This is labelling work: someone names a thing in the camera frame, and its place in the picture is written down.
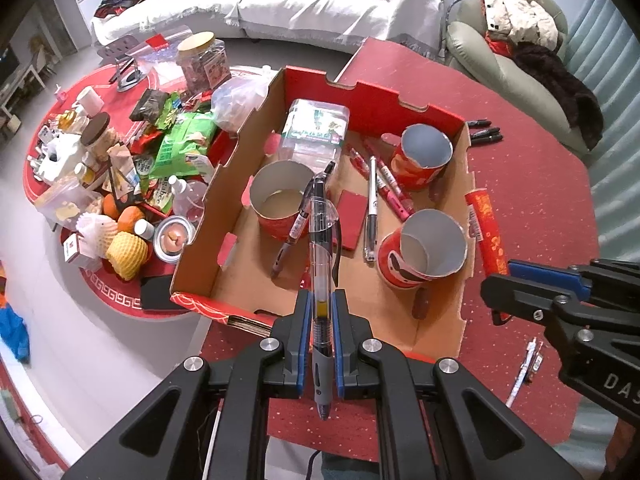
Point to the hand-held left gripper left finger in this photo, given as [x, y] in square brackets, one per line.
[300, 340]

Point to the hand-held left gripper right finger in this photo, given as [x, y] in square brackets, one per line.
[339, 340]

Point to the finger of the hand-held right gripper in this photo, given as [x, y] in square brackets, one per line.
[545, 275]
[520, 297]

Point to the black gel pen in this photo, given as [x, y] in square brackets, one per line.
[320, 270]
[299, 222]

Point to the red lipstick tube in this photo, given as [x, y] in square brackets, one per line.
[487, 230]

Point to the light blue pen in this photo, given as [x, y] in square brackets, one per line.
[522, 375]

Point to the red paper cup torn rim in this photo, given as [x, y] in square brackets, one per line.
[400, 265]

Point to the red cardboard box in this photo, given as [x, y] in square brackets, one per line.
[235, 260]

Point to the red paper cup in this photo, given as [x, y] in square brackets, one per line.
[270, 225]
[415, 175]

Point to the white pen black grip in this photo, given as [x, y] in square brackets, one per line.
[370, 220]

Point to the red card packet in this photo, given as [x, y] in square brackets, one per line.
[352, 212]

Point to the red gel pen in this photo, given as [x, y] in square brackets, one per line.
[395, 195]

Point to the pink red pen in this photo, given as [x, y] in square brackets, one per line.
[359, 159]

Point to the clear plastic box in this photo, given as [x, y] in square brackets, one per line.
[312, 130]

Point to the pair of black pens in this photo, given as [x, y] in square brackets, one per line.
[487, 134]

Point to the open tin can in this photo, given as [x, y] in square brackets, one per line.
[172, 240]

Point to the pale green curtain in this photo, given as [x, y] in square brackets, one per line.
[615, 125]

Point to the black marker pen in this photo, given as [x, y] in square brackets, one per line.
[480, 122]

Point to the round red side table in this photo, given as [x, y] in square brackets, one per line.
[125, 305]

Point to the dark brown fur garment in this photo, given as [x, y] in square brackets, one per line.
[565, 90]

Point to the clear plastic bottle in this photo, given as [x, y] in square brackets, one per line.
[182, 195]

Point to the yellow foam-netted fruit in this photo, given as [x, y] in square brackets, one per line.
[127, 255]

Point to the orange fruit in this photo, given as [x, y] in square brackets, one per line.
[111, 207]
[131, 217]

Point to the green snack bag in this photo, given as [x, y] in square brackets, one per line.
[182, 145]

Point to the white foam-netted fruit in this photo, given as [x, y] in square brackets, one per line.
[97, 232]

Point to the green leather armchair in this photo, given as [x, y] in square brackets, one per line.
[480, 45]

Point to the red and white pack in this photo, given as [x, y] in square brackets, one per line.
[72, 249]

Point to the clear plastic bag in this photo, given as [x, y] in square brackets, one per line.
[240, 97]

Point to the brown snack bag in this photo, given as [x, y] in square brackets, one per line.
[120, 165]

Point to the beige jacket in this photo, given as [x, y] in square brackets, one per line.
[525, 15]

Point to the clear plastic container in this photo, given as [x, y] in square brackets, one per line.
[60, 202]

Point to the blue cloth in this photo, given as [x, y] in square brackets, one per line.
[12, 332]

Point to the glass jar dark lid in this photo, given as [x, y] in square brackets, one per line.
[97, 132]

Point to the white plastic object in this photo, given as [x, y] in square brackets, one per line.
[57, 155]

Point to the white tissue roll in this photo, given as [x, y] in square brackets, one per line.
[91, 100]

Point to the white low cabinet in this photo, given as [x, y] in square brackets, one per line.
[22, 77]

